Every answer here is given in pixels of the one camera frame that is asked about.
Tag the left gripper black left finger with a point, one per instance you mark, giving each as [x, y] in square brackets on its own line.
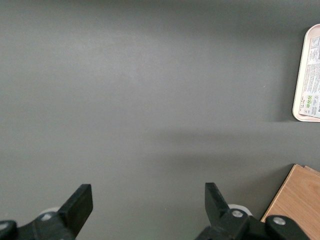
[75, 210]

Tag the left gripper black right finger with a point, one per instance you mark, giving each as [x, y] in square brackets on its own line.
[217, 210]

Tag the wooden drawer cabinet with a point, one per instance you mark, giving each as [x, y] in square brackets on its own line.
[297, 200]

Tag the beige plastic tray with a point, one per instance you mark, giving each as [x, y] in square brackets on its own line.
[301, 75]

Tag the red and white carton box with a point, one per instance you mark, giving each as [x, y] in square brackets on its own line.
[313, 82]

